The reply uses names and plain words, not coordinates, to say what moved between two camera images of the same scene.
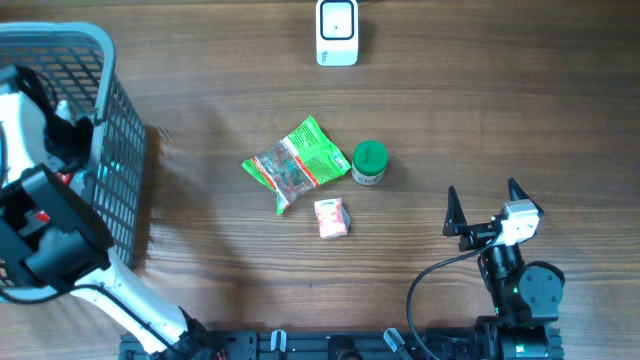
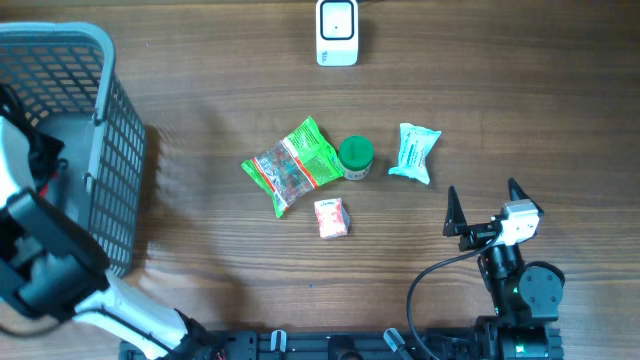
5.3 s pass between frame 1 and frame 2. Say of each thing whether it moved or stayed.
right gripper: stayed
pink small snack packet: stayed
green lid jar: moved
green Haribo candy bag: stayed
